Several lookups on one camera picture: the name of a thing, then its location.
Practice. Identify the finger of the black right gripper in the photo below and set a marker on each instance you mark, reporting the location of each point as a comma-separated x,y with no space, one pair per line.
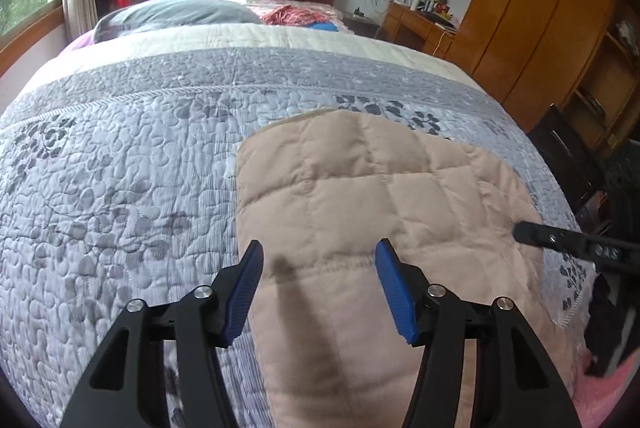
606,254

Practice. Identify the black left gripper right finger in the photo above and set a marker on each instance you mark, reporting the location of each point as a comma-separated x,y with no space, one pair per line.
515,383

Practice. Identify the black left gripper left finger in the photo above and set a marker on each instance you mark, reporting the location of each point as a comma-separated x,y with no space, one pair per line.
124,384

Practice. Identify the black chair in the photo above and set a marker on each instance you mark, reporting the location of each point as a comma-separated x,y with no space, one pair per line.
570,161

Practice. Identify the pink fluffy sleeve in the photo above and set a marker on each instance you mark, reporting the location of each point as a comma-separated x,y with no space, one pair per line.
595,397

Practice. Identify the wooden wardrobe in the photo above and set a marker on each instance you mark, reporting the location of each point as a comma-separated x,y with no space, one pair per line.
530,55

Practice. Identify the grey quilted bedspread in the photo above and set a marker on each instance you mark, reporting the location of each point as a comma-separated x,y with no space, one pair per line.
140,166

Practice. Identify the wooden desk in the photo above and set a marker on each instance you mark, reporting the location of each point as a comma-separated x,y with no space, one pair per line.
416,30

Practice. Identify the blue cloth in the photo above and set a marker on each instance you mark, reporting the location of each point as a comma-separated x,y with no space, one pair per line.
325,26

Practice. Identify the red patterned cloth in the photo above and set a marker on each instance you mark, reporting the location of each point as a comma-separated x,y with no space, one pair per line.
295,16

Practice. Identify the grey pillow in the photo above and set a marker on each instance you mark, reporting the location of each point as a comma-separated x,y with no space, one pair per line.
161,14

